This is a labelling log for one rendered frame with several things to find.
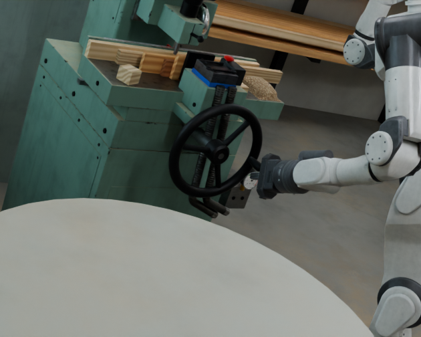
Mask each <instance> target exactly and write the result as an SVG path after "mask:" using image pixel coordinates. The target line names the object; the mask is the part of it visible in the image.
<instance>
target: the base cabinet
mask: <svg viewBox="0 0 421 337"><path fill-rule="evenodd" d="M199 154H200V153H193V152H181V153H180V159H179V169H180V173H181V176H182V178H183V179H184V180H185V181H186V182H187V183H188V184H190V185H191V184H192V179H193V176H194V173H195V168H196V164H197V160H198V156H199ZM169 156H170V151H157V150H133V149H121V148H110V147H109V146H108V145H107V144H106V143H105V142H104V140H103V139H102V138H101V136H100V135H99V134H98V133H97V132H96V131H95V130H94V128H93V127H92V126H91V124H90V123H89V122H88V121H87V120H86V119H85V118H84V116H83V115H82V113H81V112H80V111H79V110H78V109H77V108H76V107H75V105H74V104H73V103H72V101H71V100H70V99H69V98H68V97H67V96H66V95H65V93H64V92H63V91H62V90H61V88H60V87H59V86H58V85H57V84H56V82H55V81H54V80H53V79H52V77H51V76H50V75H49V74H48V73H47V72H46V70H45V69H44V68H43V67H42V65H41V64H39V67H38V69H37V74H36V77H35V82H34V85H33V89H32V93H31V97H30V101H29V105H28V109H27V113H26V116H25V121H24V124H23V129H22V131H21V136H20V139H19V144H18V147H17V152H16V155H15V160H14V163H13V168H12V171H11V175H10V178H9V183H8V186H7V190H6V194H5V198H4V202H3V206H2V210H1V211H4V210H7V209H11V208H14V207H18V206H21V205H26V204H28V203H36V202H41V201H49V200H54V199H80V198H86V199H112V200H118V201H127V202H133V203H142V204H145V205H152V206H155V207H161V208H164V209H170V210H173V211H177V212H179V213H184V214H187V215H191V216H193V217H198V218H200V219H203V220H205V221H208V222H211V220H212V218H211V217H209V216H208V215H207V214H205V213H203V212H202V211H200V210H198V209H197V208H195V207H193V206H192V205H191V204H190V203H189V201H188V195H186V194H184V193H183V192H182V191H180V190H179V189H178V188H177V187H176V185H175V184H174V183H173V181H172V179H171V176H170V172H169V167H168V161H169ZM234 159H235V155H229V157H228V159H227V160H226V161H225V162H224V163H222V164H221V183H223V182H225V181H226V180H227V177H228V175H229V172H230V169H231V167H232V164H233V161H234ZM210 164H211V161H210V160H209V159H208V158H206V163H205V166H204V170H203V174H202V178H201V182H200V186H199V188H205V185H206V180H207V175H208V171H209V167H210Z"/></svg>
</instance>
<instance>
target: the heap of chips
mask: <svg viewBox="0 0 421 337"><path fill-rule="evenodd" d="M242 83H244V85H246V86H247V87H249V91H250V93H252V94H253V95H254V96H255V97H256V98H258V99H259V100H270V101H277V102H281V101H280V100H279V99H278V98H277V93H276V91H275V89H274V88H273V87H272V85H271V84H269V83H268V82H267V81H266V80H264V79H263V78H260V77H255V76H245V77H244V78H243V82H242Z"/></svg>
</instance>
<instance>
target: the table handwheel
mask: <svg viewBox="0 0 421 337"><path fill-rule="evenodd" d="M223 114H235V115H238V116H240V117H242V118H244V119H245V121H244V122H243V123H242V124H241V125H240V126H239V127H238V128H237V129H236V130H235V131H234V132H233V133H232V134H231V135H230V136H229V137H228V138H226V139H225V140H224V141H223V142H222V141H221V140H219V139H212V138H211V137H210V136H207V135H206V134H205V131H204V130H203V129H202V128H198V127H199V126H200V125H201V124H203V123H204V122H206V121H207V120H209V119H211V118H214V117H215V116H220V115H223ZM181 125H182V127H183V128H182V129H181V131H180V132H179V133H178V135H177V137H176V138H175V140H174V143H173V145H172V148H171V150H170V156H169V161H168V167H169V172H170V176H171V179H172V181H173V183H174V184H175V185H176V187H177V188H178V189H179V190H180V191H182V192H183V193H184V194H186V195H189V196H191V197H197V198H207V197H214V196H217V195H220V194H223V193H225V192H227V191H229V190H230V189H232V188H233V187H235V186H236V185H238V184H239V183H240V182H241V181H242V180H243V179H244V178H245V177H246V176H247V175H248V174H249V173H250V171H251V169H252V168H253V167H252V166H251V164H250V163H249V161H248V158H249V157H250V156H251V157H253V158H255V159H258V157H259V154H260V151H261V147H262V142H263V133H262V128H261V125H260V122H259V120H258V118H257V117H256V116H255V115H254V114H253V113H252V112H251V111H250V110H249V109H248V108H246V107H244V106H241V105H238V104H219V105H216V106H212V107H210V108H207V109H206V110H203V111H202V112H200V113H198V114H197V115H196V116H194V117H193V118H192V119H191V120H189V121H188V122H187V123H186V124H185V123H184V122H183V121H182V122H181ZM249 125H250V127H251V130H252V134H253V142H252V146H251V150H250V153H249V155H248V157H247V159H246V161H245V162H244V164H243V165H242V167H241V168H240V169H239V170H238V171H237V172H236V173H235V174H234V175H233V176H232V177H231V178H229V179H227V180H226V181H225V182H223V183H221V164H222V163H224V162H225V161H226V160H227V159H228V157H229V154H230V150H229V148H228V147H227V146H228V145H229V144H230V143H231V142H232V141H233V140H234V139H235V138H236V137H238V135H240V133H242V131H244V130H245V129H246V128H247V127H248V126H249ZM190 135H191V136H192V137H193V138H194V139H195V140H196V141H197V142H198V143H199V144H200V145H201V146H196V145H192V144H185V142H186V141H187V139H188V137H189V136H190ZM182 149H183V150H192V151H197V152H203V153H204V155H205V156H206V157H207V158H208V159H209V160H210V161H211V162H212V163H213V164H214V165H215V186H213V187H207V188H198V187H194V186H191V185H190V184H188V183H187V182H186V181H185V180H184V179H183V178H182V176H181V173H180V169H179V159H180V153H181V151H182Z"/></svg>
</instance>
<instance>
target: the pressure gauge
mask: <svg viewBox="0 0 421 337"><path fill-rule="evenodd" d="M251 173H257V171H256V170H255V169H253V168H252V169H251V171H250V173H249V174H248V175H247V176H246V177H245V178H244V179H243V180H242V181H241V182H240V183H241V186H240V187H241V188H240V190H241V191H244V190H245V189H253V188H255V187H256V186H257V183H258V180H253V179H250V175H251ZM251 180H253V181H252V182H251Z"/></svg>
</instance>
